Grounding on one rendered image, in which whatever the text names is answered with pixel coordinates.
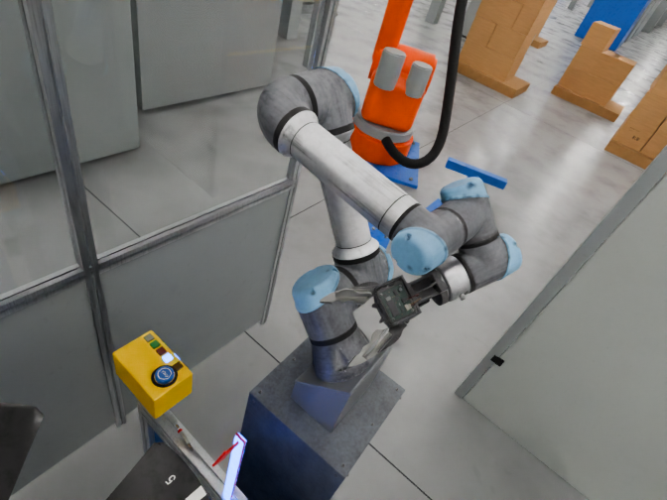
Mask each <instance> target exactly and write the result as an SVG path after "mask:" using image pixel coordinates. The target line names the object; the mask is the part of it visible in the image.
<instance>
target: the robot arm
mask: <svg viewBox="0 0 667 500"><path fill-rule="evenodd" d="M359 105H360V95H359V91H358V88H357V85H356V83H355V81H354V80H353V78H352V77H351V76H350V74H349V73H347V72H345V71H344V69H342V68H340V67H337V66H319V67H316V68H314V69H311V70H307V71H302V72H298V73H294V74H290V75H284V76H280V77H278V78H276V79H273V80H272V81H271V82H269V83H268V84H267V86H266V87H265V88H264V89H263V91H262V93H261V95H260V97H259V100H258V104H257V117H258V123H259V126H260V128H261V131H262V133H263V135H264V136H265V138H266V139H267V141H268V142H269V143H270V144H271V145H272V147H273V148H274V149H276V150H277V151H278V152H279V153H280V154H281V155H283V156H284V157H287V158H291V157H293V158H295V159H296V160H297V161H298V162H299V163H301V164H302V165H303V166H304V167H305V168H306V169H308V170H309V171H310V172H311V173H312V174H313V175H315V176H316V177H317V178H318V179H319V180H320V182H321V186H322V190H323V194H324V197H325V201H326V205H327V209H328V213H329V217H330V221H331V225H332V229H333V236H334V240H335V244H336V246H335V248H334V249H333V251H332V254H333V261H334V266H333V265H323V266H319V267H317V268H316V269H314V270H310V271H309V272H307V273H306V274H304V275H303V276H302V277H300V278H299V279H298V280H297V282H296V283H295V284H294V286H293V291H292V296H293V299H294V302H295V307H296V310H297V311H298V312H299V315H300V317H301V320H302V322H303V324H304V327H305V329H306V332H307V334H308V337H309V339H310V342H311V344H312V350H313V367H314V370H315V373H316V375H317V377H318V378H319V379H320V380H321V381H324V382H327V383H338V382H343V381H346V380H349V379H352V378H354V377H356V376H358V375H360V374H361V373H363V372H364V371H365V370H366V369H368V368H369V367H370V365H371V364H372V363H373V361H374V359H375V355H376V354H378V353H379V352H381V351H382V350H384V349H386V348H387V347H389V346H391V345H392V344H394V343H395V342H396V341H397V340H398V339H399V338H400V336H401V334H402V331H403V329H404V328H405V327H406V326H407V324H406V323H409V321H410V319H412V318H414V317H416V316H417V315H419V314H420V313H421V310H420V307H421V306H423V305H425V304H426V303H428V302H429V301H430V298H432V300H433V301H434V302H435V303H436V304H437V305H438V306H441V305H443V304H446V303H447V302H452V301H454V300H456V299H458V298H459V297H460V299H461V301H463V300H465V299H466V296H465V295H467V294H469V293H472V292H474V291H476V290H478V289H480V288H482V287H485V286H487V285H489V284H491V283H493V282H495V281H500V280H502V279H503V278H505V277H506V276H508V275H510V274H512V273H513V272H515V271H517V270H518V269H519V268H520V266H521V264H522V254H521V250H520V248H518V247H517V245H516V241H515V240H514V239H513V238H512V237H511V236H509V235H508V234H505V233H500V234H499V233H498V229H497V226H496V222H495V219H494V216H493V212H492V209H491V205H490V202H489V195H488V194H487V192H486V190H485V187H484V184H483V181H482V179H480V178H477V177H471V178H465V179H462V180H458V181H455V182H453V183H450V184H448V185H446V186H444V187H443V188H442V189H441V192H440V195H441V199H442V200H441V202H442V205H441V206H439V207H438V208H436V209H435V210H433V211H431V212H430V211H429V210H428V209H426V208H425V207H424V206H423V205H421V204H420V203H419V202H418V201H416V200H415V199H414V198H413V197H411V196H410V195H409V194H408V193H406V192H405V191H404V190H402V189H401V188H400V187H398V186H397V185H395V184H394V183H392V182H391V181H390V180H388V179H387V178H386V177H385V176H383V175H382V174H381V173H380V172H378V171H377V170H376V169H374V168H373V167H372V166H371V165H369V164H368V163H367V162H366V161H364V160H363V159H362V158H360V157H359V156H358V155H357V154H355V153H354V152H353V151H352V148H351V143H350V136H351V134H352V133H353V131H354V129H355V128H354V123H353V117H354V116H355V114H356V113H357V111H358V109H357V108H358V107H359ZM367 220H368V221H369V222H370V223H371V224H372V225H374V226H375V227H376V228H377V229H378V230H380V231H381V232H382V233H383V234H384V235H385V236H387V237H388V238H389V239H390V240H391V241H392V242H391V254H392V257H393V259H395V260H396V262H397V265H398V267H399V268H400V269H402V270H403V271H404V272H406V273H408V274H410V275H415V276H420V275H422V277H421V278H419V279H416V280H414V281H412V282H410V283H407V282H406V280H405V279H404V277H403V275H401V276H398V277H396V278H394V279H392V277H393V272H394V267H393V262H392V259H391V257H390V255H389V254H387V253H386V249H385V248H384V247H382V246H381V245H379V243H378V241H377V240H375V239H374V238H372V237H371V236H370V231H369V226H368V222H367ZM458 249H459V252H458V253H455V254H453V253H454V252H455V251H457V250H458ZM452 254H453V255H452ZM391 279H392V280H391ZM387 285H389V286H388V287H387ZM372 297H374V304H372V307H373V308H374V309H377V310H378V312H379V314H380V316H381V319H380V321H379V322H380V323H382V322H384V323H385V324H386V325H387V326H388V327H387V328H386V329H376V330H375V331H374V332H373V334H372V335H371V340H369V339H368V338H367V337H366V335H365V334H364V333H363V332H362V331H361V329H360V328H359V327H358V326H357V323H356V320H355V318H354V315H353V312H354V311H355V310H356V309H358V308H359V307H360V306H362V305H364V304H365V303H366V302H367V301H368V300H369V299H371V298H372ZM405 322H406V323H405Z"/></svg>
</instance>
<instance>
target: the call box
mask: <svg viewBox="0 0 667 500"><path fill-rule="evenodd" d="M149 333H151V334H152V335H153V336H154V338H155V339H153V340H152V341H150V342H147V341H146V340H145V339H144V336H146V335H147V334H149ZM154 340H157V341H158V342H159V343H160V344H161V345H160V346H159V347H157V348H155V349H153V348H152V347H151V346H150V343H151V342H153V341H154ZM161 346H163V347H164V348H165V349H166V350H167V352H166V353H165V354H163V355H161V356H160V355H159V354H158V353H157V352H156V350H157V349H158V348H160V347H161ZM167 353H170V354H171V355H172V356H173V359H172V360H171V361H169V362H168V363H166V362H165V361H164V360H163V358H162V357H163V356H164V355H166V354H167ZM112 355H113V360H114V365H115V371H116V374H117V375H118V377H119V378H120V379H121V380H122V381H123V383H124V384H125V385H126V386H127V387H128V388H129V390H130V391H131V392H132V393H133V394H134V395H135V397H136V398H137V399H138V400H139V401H140V403H141V404H142V405H143V406H144V407H145V408H146V410H147V411H148V412H149V413H150V414H151V415H152V417H153V418H154V419H157V418H159V417H160V416H161V415H163V414H164V413H165V412H167V411H168V410H169V409H171V408H172V407H173V406H175V405H176V404H177V403H179V402H180V401H181V400H183V399H184V398H185V397H186V396H187V395H188V394H190V393H191V392H192V385H193V373H192V372H191V371H190V370H189V368H188V367H187V366H186V365H185V364H184V363H183V362H182V361H181V360H180V359H179V358H178V357H177V356H176V355H175V354H174V353H173V352H172V351H171V349H170V348H169V347H168V346H167V345H166V344H165V343H164V342H163V341H162V340H161V339H160V338H159V337H158V336H157V335H156V334H155V333H154V331H152V330H150V331H148V332H147V333H145V334H143V335H142V336H140V337H138V338H136V339H135V340H133V341H131V342H130V343H128V344H126V345H124V346H123V347H121V348H119V349H118V350H116V351H114V352H113V353H112ZM178 361H180V362H181V363H182V364H183V366H184V367H183V368H182V369H180V370H179V371H176V370H175V369H174V368H173V365H174V364H175V363H177V362H178ZM166 365H167V366H169V367H171V368H172V369H173V370H174V372H175V376H174V379H173V380H172V381H171V382H170V383H168V384H159V383H158V382H157V381H156V379H155V373H156V371H157V370H158V369H159V368H161V367H163V366H166Z"/></svg>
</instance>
